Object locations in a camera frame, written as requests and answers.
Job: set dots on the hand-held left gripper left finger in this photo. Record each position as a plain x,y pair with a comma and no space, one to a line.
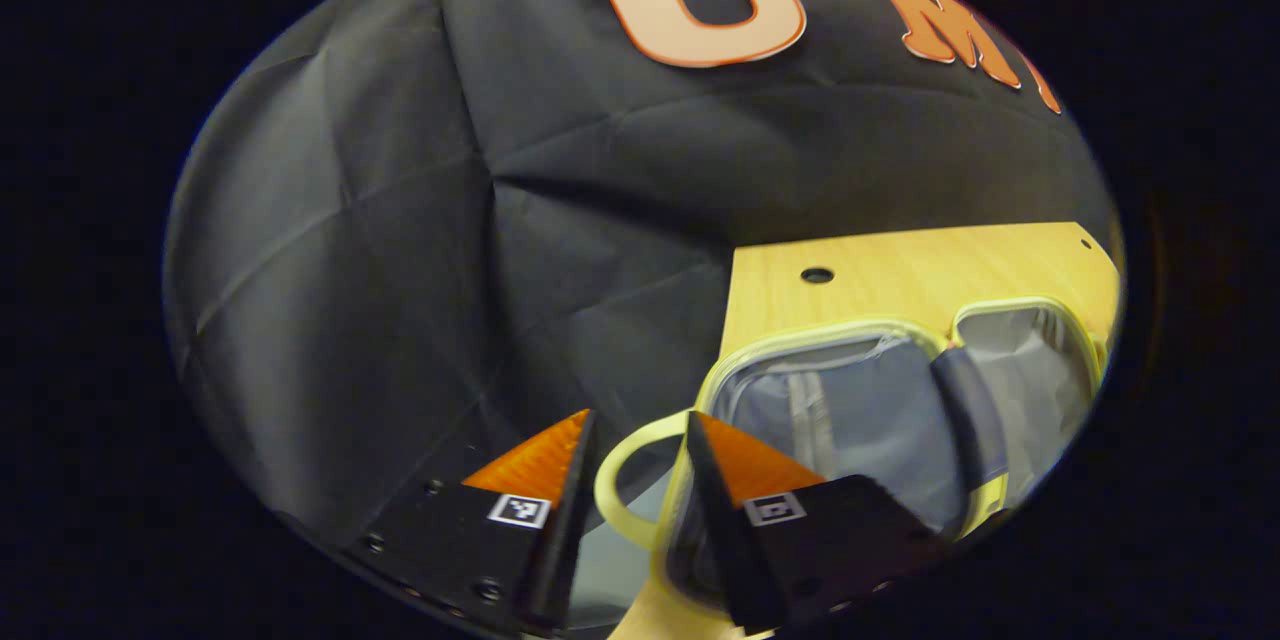
560,530

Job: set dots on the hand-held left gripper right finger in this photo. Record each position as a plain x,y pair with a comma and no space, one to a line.
725,530

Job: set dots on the pale yellow suitcase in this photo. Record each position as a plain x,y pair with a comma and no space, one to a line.
850,410

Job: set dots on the black backdrop cloth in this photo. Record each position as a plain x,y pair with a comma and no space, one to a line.
450,220

